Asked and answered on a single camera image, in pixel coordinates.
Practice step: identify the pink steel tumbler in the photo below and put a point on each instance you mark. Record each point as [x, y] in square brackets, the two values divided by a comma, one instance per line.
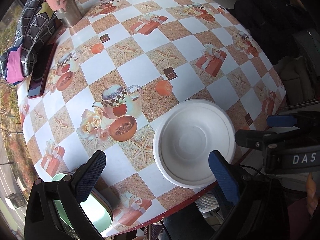
[66, 11]

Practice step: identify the green square plate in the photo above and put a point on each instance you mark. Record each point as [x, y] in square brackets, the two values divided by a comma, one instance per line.
[101, 225]

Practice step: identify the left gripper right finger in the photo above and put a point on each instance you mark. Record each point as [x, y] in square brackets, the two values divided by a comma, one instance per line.
[249, 201]

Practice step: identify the dark checked cloth pouch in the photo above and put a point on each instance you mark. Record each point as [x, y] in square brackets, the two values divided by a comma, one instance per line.
[35, 27]

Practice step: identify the red case smartphone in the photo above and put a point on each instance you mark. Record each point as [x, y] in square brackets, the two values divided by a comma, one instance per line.
[41, 70]

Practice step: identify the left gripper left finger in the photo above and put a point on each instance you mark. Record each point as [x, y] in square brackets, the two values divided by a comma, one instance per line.
[42, 220]

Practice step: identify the patterned vinyl tablecloth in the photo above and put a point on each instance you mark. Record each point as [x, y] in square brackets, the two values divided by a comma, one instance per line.
[117, 72]

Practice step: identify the white paper bowl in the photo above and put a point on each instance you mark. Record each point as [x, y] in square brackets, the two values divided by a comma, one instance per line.
[184, 139]

